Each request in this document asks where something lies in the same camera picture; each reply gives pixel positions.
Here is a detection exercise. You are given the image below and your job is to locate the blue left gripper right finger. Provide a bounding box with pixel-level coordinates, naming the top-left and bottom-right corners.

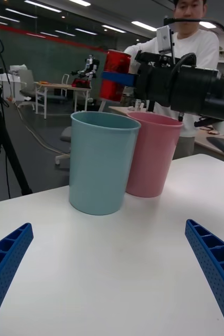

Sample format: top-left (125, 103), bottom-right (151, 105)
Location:
top-left (184, 219), bottom-right (224, 336)

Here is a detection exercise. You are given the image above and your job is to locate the white-based office chair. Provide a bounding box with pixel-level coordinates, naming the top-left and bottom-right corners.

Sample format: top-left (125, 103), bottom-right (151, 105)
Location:
top-left (55, 125), bottom-right (72, 166)

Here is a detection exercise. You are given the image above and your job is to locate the white-legged wooden table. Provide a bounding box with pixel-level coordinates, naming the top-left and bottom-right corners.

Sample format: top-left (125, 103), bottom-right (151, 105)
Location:
top-left (35, 81), bottom-right (92, 120)

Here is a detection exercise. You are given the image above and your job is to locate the pink plastic bin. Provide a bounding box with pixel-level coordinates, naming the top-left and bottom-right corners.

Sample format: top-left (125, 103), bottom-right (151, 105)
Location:
top-left (125, 111), bottom-right (184, 198)

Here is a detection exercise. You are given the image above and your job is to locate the person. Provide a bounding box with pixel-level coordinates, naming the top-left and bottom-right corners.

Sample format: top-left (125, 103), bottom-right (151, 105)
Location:
top-left (123, 0), bottom-right (220, 161)

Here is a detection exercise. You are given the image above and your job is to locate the pale blue plastic bin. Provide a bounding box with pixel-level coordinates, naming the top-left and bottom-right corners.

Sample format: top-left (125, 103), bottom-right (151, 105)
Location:
top-left (69, 111), bottom-right (142, 216)

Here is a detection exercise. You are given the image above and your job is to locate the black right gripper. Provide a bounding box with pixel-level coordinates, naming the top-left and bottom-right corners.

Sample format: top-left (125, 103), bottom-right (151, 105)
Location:
top-left (101, 51), bottom-right (176, 107)

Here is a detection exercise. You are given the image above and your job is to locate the red drink can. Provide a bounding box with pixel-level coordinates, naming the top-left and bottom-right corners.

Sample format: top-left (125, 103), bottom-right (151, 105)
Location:
top-left (99, 49), bottom-right (132, 103)

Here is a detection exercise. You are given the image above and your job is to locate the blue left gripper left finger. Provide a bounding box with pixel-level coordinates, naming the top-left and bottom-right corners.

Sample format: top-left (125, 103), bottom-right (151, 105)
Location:
top-left (0, 222), bottom-right (34, 336)

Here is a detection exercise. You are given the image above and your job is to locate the small white black robot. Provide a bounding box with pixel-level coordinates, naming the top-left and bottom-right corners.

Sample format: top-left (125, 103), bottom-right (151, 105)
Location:
top-left (70, 54), bottom-right (101, 89)

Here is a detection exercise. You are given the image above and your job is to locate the pale floor cable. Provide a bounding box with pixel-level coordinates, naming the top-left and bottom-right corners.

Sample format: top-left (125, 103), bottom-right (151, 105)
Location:
top-left (7, 96), bottom-right (71, 156)

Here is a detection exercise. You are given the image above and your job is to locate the grey office chair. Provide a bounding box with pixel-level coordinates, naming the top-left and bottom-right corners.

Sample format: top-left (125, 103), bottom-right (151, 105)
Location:
top-left (17, 68), bottom-right (44, 111)

